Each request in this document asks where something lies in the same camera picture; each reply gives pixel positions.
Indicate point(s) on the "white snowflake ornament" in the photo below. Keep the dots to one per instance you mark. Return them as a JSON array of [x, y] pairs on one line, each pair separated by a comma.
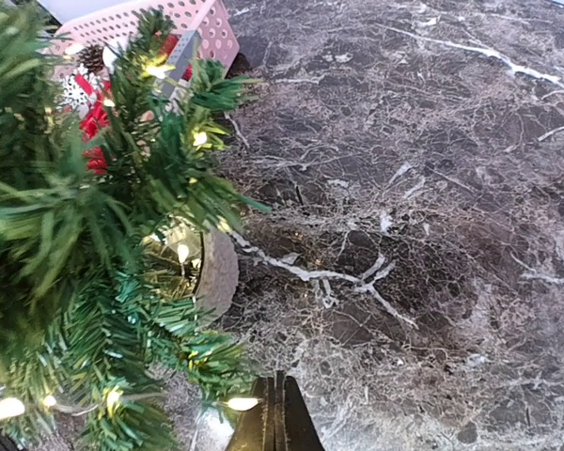
[[79, 93]]

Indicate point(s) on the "small green christmas tree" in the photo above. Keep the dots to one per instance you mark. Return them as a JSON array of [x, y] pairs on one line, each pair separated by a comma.
[[92, 304]]

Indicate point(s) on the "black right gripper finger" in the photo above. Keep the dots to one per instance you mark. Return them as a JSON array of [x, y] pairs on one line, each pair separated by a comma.
[[274, 417]]

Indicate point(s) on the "brown pine cone ornament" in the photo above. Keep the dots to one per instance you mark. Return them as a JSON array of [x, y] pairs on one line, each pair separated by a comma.
[[90, 59]]

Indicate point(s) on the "beige tree pot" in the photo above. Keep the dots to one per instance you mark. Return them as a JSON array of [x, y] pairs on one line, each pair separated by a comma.
[[218, 275]]

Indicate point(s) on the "red gift box ornament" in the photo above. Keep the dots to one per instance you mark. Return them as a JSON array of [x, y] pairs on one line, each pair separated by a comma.
[[95, 120]]

